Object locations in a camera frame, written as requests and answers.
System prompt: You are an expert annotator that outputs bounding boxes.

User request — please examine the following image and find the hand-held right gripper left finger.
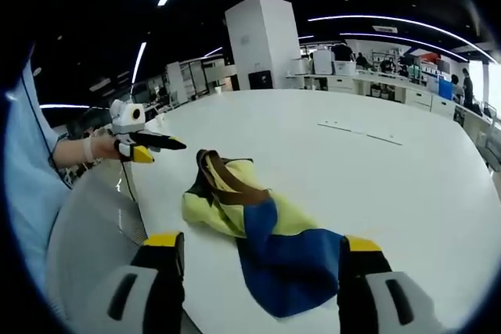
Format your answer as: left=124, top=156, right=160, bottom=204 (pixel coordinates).
left=84, top=231, right=186, bottom=334

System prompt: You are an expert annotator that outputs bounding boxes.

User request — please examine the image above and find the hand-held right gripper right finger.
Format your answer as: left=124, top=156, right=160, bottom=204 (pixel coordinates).
left=337, top=234, right=445, bottom=334

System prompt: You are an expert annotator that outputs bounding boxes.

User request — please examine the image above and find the yellow blue cloth bag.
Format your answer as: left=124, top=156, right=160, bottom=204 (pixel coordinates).
left=182, top=149, right=346, bottom=318

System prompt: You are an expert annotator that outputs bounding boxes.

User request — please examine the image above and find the white template sheet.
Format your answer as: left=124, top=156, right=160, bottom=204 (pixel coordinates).
left=316, top=118, right=405, bottom=147

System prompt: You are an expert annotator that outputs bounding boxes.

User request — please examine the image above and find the person's left hand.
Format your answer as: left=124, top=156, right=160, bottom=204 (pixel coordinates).
left=83, top=133, right=121, bottom=163

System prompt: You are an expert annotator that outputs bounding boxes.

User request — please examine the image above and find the grey mesh chair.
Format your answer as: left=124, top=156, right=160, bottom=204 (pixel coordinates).
left=45, top=167, right=152, bottom=334

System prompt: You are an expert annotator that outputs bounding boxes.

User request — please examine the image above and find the black box cabinet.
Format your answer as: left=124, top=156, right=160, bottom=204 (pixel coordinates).
left=247, top=70, right=273, bottom=91

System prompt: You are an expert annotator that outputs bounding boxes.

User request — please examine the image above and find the white square column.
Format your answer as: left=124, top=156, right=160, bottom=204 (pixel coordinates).
left=224, top=0, right=303, bottom=91

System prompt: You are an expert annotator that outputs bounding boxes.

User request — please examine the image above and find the white storage bin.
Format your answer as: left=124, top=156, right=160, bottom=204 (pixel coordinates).
left=332, top=60, right=358, bottom=77

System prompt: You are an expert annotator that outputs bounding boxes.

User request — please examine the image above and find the long white counter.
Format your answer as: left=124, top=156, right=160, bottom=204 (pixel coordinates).
left=286, top=70, right=501, bottom=147

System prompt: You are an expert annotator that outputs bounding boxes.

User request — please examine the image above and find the blue storage bin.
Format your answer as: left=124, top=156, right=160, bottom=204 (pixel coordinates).
left=438, top=77, right=455, bottom=100

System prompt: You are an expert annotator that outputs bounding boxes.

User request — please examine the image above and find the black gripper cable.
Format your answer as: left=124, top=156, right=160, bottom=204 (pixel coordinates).
left=120, top=156, right=138, bottom=203

